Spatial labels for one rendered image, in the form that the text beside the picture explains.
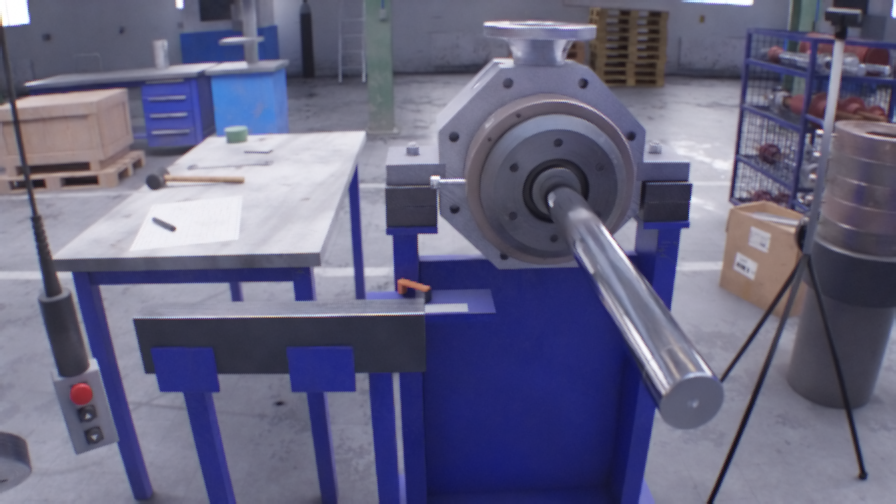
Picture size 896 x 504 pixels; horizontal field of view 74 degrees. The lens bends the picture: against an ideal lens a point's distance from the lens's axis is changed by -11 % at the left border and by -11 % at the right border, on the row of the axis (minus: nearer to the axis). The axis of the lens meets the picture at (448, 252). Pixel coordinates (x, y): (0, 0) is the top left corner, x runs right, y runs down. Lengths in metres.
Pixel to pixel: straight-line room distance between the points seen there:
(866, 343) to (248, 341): 2.21
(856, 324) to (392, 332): 1.87
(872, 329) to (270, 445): 2.26
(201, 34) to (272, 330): 10.92
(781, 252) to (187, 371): 2.77
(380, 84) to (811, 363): 5.62
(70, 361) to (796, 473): 2.19
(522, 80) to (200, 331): 0.88
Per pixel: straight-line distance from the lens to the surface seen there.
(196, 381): 1.50
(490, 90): 1.49
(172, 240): 1.90
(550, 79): 1.51
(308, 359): 1.41
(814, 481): 2.49
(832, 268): 2.64
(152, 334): 1.48
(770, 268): 3.51
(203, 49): 12.17
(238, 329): 1.41
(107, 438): 1.03
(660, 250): 1.68
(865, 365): 2.84
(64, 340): 0.95
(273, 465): 2.37
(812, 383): 2.87
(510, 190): 1.38
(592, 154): 1.40
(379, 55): 7.31
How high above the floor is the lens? 1.48
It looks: 22 degrees down
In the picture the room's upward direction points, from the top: 1 degrees counter-clockwise
